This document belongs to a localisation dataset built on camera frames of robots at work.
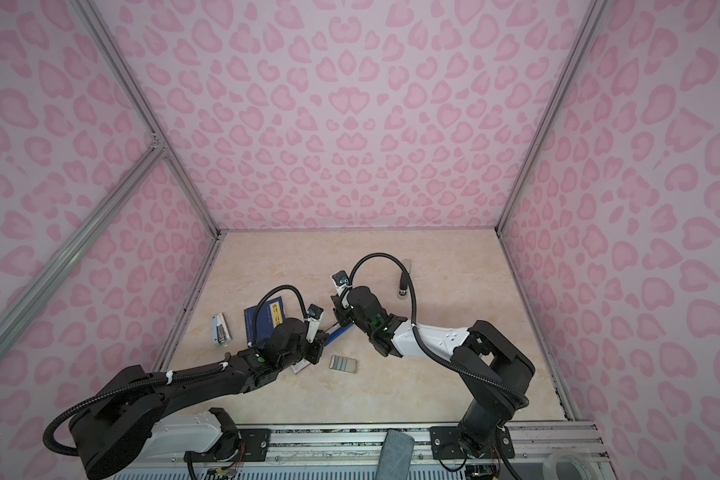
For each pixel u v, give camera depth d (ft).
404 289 3.21
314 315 2.46
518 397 1.38
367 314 2.15
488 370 1.48
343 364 2.83
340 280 2.36
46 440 1.27
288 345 2.15
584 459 2.23
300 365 2.77
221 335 2.97
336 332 2.94
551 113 2.82
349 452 2.38
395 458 2.27
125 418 1.37
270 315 3.14
